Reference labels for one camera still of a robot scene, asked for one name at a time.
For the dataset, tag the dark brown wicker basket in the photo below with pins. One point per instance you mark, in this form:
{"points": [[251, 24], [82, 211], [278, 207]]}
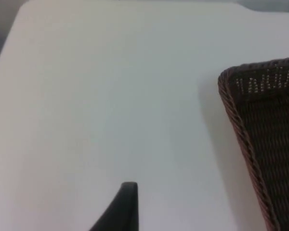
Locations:
{"points": [[269, 134]]}

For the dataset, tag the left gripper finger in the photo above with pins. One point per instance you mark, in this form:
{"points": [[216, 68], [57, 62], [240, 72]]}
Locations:
{"points": [[125, 209]]}

